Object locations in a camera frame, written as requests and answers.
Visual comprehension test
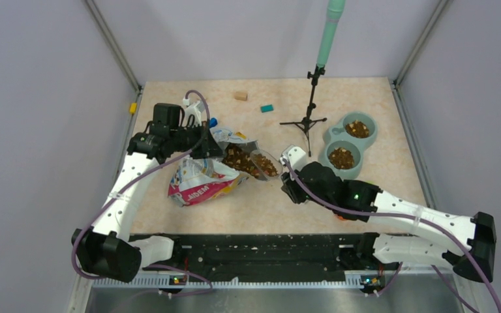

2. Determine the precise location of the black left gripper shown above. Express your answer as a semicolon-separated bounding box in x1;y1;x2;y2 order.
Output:
170;120;226;158

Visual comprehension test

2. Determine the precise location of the pink pet food bag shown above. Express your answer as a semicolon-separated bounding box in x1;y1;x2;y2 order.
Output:
168;127;260;207

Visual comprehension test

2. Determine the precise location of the clear plastic scoop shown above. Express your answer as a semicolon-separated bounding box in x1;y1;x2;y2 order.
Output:
250;149;283;181

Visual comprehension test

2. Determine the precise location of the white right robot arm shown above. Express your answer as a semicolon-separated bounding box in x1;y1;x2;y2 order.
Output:
280;145;496;282

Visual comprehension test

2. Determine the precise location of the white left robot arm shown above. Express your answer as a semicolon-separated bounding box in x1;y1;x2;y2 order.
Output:
71;103;223;282

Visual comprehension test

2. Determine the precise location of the teal double pet bowl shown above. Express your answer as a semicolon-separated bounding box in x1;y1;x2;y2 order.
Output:
318;112;378;179

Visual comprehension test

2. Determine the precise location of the blue toy block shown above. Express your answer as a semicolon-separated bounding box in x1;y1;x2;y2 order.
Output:
209;117;218;128

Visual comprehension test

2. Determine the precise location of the black tripod stand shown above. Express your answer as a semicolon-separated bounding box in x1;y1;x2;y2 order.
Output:
279;65;327;157

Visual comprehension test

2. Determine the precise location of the light wooden block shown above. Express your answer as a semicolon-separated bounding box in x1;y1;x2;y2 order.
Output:
234;91;249;101

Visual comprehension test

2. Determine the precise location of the teal rectangular block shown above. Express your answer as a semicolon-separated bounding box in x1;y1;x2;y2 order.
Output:
260;104;274;113

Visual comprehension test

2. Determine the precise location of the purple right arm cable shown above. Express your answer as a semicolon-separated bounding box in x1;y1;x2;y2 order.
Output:
281;157;501;313

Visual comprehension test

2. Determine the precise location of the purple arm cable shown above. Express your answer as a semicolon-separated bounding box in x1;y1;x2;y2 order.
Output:
281;157;501;313
70;89;213;298

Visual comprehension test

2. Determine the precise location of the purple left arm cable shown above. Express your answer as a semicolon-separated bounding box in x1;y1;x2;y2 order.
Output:
70;89;213;298

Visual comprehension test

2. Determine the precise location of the aluminium frame rail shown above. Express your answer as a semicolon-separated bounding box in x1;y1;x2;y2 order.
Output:
81;235;399;283

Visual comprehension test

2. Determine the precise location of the yellow clip on frame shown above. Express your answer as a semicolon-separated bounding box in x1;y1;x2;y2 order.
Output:
129;102;138;115

